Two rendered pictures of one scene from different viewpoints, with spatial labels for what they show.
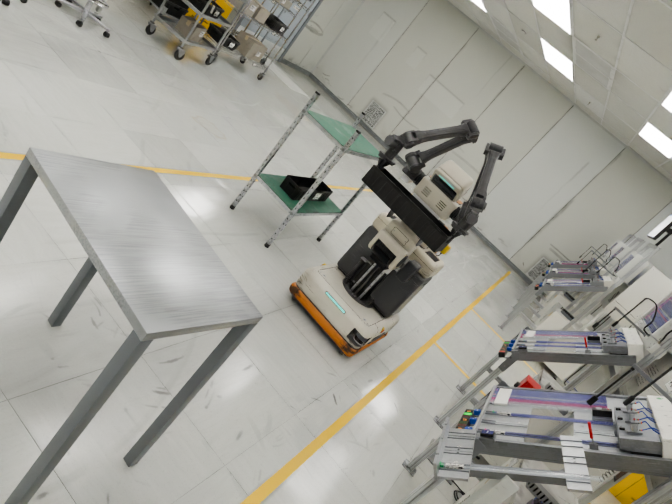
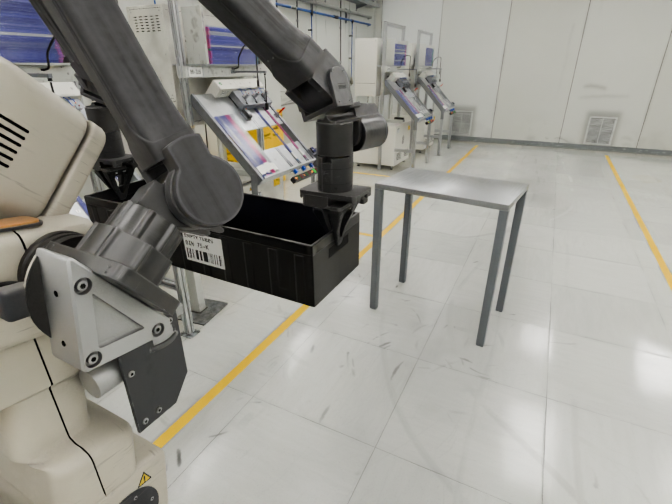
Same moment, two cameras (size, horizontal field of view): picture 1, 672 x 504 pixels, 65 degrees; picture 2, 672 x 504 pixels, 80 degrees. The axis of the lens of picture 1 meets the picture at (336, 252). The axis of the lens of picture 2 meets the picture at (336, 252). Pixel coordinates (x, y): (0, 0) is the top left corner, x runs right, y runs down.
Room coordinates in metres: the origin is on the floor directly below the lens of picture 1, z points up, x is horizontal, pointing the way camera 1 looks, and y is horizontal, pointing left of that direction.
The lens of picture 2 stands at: (3.60, 0.26, 1.37)
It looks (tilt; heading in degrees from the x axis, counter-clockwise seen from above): 25 degrees down; 191
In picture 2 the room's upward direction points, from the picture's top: straight up
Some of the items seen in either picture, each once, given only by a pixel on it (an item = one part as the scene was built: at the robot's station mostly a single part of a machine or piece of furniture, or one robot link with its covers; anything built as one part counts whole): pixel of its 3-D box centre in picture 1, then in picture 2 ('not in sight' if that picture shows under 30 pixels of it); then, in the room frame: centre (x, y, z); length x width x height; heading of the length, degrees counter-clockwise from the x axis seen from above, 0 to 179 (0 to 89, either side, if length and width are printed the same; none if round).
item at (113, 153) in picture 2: (463, 224); (109, 147); (2.81, -0.41, 1.21); 0.10 x 0.07 x 0.07; 73
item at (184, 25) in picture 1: (191, 28); not in sight; (6.29, 3.07, 0.30); 0.30 x 0.23 x 0.18; 3
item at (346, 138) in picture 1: (318, 175); not in sight; (4.10, 0.51, 0.55); 0.91 x 0.46 x 1.10; 165
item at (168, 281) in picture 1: (89, 324); (443, 250); (1.38, 0.45, 0.40); 0.70 x 0.45 x 0.80; 67
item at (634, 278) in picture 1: (597, 306); not in sight; (6.64, -2.85, 0.95); 1.36 x 0.82 x 1.90; 75
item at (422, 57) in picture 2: not in sight; (415, 93); (-4.11, 0.12, 0.95); 1.36 x 0.82 x 1.90; 75
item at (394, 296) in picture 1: (391, 261); not in sight; (3.53, -0.33, 0.59); 0.55 x 0.34 x 0.83; 73
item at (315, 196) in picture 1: (307, 189); not in sight; (4.10, 0.51, 0.41); 0.57 x 0.17 x 0.11; 165
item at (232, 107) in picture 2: not in sight; (242, 171); (0.74, -1.05, 0.65); 1.01 x 0.73 x 1.29; 75
